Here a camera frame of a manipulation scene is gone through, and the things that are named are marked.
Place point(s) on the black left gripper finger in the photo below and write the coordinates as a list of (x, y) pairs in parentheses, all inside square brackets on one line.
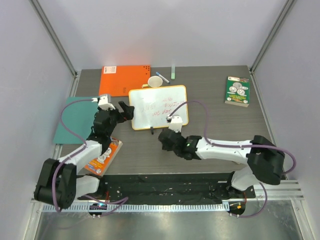
[(124, 106), (128, 112)]

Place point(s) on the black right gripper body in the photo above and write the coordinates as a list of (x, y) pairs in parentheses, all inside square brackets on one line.
[(163, 137)]

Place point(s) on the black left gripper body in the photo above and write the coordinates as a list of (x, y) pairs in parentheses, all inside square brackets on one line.
[(115, 117)]

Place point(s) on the yellow-framed whiteboard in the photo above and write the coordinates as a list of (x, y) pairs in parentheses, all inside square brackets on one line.
[(153, 105)]

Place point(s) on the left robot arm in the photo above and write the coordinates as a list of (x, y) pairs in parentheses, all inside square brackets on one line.
[(58, 183)]

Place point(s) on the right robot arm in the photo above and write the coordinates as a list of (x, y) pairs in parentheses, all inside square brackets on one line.
[(263, 162)]

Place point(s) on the blue whiteboard marker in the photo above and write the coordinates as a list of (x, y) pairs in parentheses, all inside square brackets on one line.
[(163, 78)]

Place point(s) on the orange folder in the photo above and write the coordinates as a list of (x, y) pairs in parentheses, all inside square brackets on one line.
[(117, 81)]

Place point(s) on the cream paper cup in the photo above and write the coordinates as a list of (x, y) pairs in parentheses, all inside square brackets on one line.
[(153, 82)]

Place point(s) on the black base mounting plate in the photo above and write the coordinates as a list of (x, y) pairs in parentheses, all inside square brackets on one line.
[(167, 188)]

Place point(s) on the orange paperback book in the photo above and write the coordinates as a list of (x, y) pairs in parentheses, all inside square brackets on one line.
[(99, 165)]

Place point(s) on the green highlighter pen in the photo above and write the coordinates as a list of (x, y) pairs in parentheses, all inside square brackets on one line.
[(173, 72)]

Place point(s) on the green paperback book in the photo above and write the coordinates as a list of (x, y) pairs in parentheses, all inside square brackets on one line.
[(237, 91)]

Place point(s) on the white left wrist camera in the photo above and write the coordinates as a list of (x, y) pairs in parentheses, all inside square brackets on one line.
[(104, 102)]

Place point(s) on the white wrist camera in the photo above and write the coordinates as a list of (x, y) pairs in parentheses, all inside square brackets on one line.
[(175, 123), (104, 102)]

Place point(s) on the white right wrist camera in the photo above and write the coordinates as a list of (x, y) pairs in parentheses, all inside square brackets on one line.
[(175, 123)]

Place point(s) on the perforated metal rail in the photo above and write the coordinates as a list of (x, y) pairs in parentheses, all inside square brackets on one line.
[(131, 208)]

